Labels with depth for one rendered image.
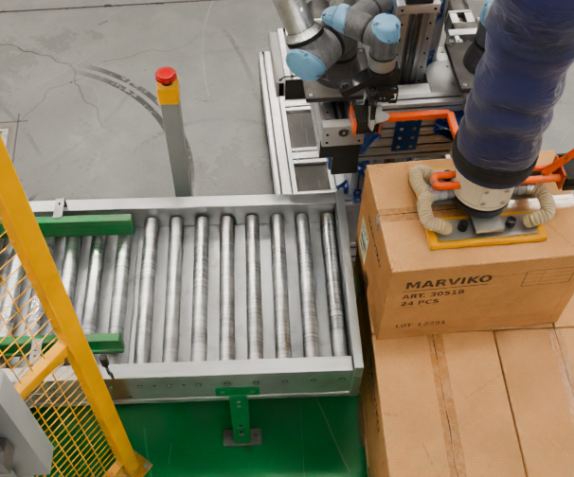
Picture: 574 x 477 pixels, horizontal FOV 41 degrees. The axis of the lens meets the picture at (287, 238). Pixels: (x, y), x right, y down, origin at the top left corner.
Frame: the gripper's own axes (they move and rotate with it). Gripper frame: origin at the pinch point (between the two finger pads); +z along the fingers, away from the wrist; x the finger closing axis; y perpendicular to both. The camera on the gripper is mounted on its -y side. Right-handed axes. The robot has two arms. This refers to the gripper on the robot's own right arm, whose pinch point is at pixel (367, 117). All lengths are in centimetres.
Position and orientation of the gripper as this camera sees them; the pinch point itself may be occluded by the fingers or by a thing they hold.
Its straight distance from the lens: 232.7
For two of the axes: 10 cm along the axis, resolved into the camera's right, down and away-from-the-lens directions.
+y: 9.9, -0.9, 0.7
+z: -0.1, 5.9, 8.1
